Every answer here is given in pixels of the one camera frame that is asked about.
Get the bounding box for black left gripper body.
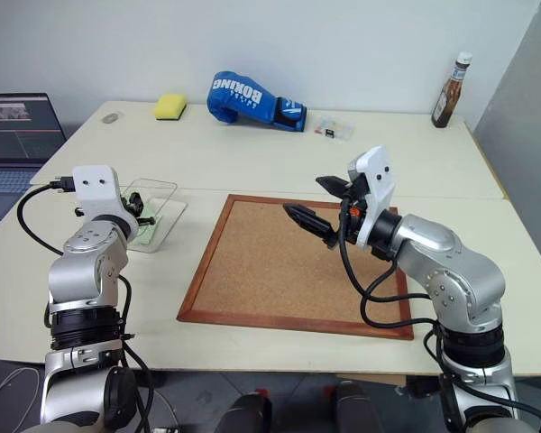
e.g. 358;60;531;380
120;207;157;226

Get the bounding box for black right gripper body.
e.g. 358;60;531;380
339;174;371;247

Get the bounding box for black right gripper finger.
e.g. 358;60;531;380
316;175;351;198
282;203;342;249

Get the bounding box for green sticky note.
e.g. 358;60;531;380
128;216;166;247

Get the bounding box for wood framed cork board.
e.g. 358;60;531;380
176;193;415;341

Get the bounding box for clear plastic box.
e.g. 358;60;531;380
116;179;188;255

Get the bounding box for clear bag of small parts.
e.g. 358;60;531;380
313;115;356;143

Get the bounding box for yellow green sponge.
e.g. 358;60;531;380
152;93;188;123

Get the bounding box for blue boxing glove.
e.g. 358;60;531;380
206;70;307;133

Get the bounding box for open laptop computer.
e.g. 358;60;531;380
0;93;68;244

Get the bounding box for brown sauce bottle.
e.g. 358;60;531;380
430;51;473;130

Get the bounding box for dark rounded shape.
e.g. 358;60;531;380
215;391;274;433
333;381;384;433

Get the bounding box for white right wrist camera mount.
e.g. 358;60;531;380
345;144;397;250

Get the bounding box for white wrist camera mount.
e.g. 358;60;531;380
70;164;136;231
345;144;397;250

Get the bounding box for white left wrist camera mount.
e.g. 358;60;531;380
70;164;136;231

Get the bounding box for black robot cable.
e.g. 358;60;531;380
16;177;76;257
337;189;443;330
423;331;541;433
116;274;155;433

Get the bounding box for white floor cables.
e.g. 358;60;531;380
0;358;41;398

